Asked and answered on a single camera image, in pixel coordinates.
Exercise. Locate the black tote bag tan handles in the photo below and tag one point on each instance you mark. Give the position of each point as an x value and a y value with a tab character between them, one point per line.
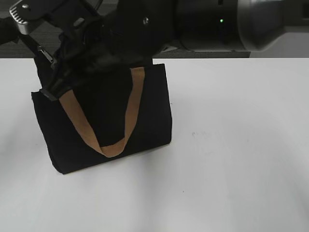
106	119

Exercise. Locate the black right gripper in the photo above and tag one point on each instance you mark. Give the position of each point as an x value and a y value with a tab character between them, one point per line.
100	49

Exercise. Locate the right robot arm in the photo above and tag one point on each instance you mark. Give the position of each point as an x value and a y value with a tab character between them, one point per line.
140	29

